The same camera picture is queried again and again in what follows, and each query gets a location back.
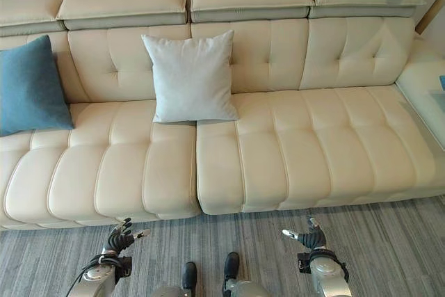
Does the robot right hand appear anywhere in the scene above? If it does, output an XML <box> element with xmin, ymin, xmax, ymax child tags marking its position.
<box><xmin>282</xmin><ymin>216</ymin><xmax>328</xmax><ymax>252</ymax></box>

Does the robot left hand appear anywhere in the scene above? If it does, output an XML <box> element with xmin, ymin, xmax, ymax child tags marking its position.
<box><xmin>104</xmin><ymin>217</ymin><xmax>152</xmax><ymax>254</ymax></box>

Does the blue square cushion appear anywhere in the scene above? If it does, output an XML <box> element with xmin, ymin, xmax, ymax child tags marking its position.
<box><xmin>0</xmin><ymin>34</ymin><xmax>75</xmax><ymax>138</ymax></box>

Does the robot left leg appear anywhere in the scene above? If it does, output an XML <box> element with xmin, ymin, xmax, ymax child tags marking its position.
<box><xmin>152</xmin><ymin>261</ymin><xmax>197</xmax><ymax>297</ymax></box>

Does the light grey square cushion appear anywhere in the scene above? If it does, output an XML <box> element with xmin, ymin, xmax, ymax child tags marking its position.
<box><xmin>140</xmin><ymin>29</ymin><xmax>241</xmax><ymax>124</ymax></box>

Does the white glass side table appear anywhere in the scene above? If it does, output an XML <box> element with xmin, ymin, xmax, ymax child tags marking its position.
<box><xmin>396</xmin><ymin>49</ymin><xmax>445</xmax><ymax>169</ymax></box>

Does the cream leather sofa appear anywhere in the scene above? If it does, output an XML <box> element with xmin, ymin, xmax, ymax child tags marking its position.
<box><xmin>0</xmin><ymin>0</ymin><xmax>445</xmax><ymax>231</ymax></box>

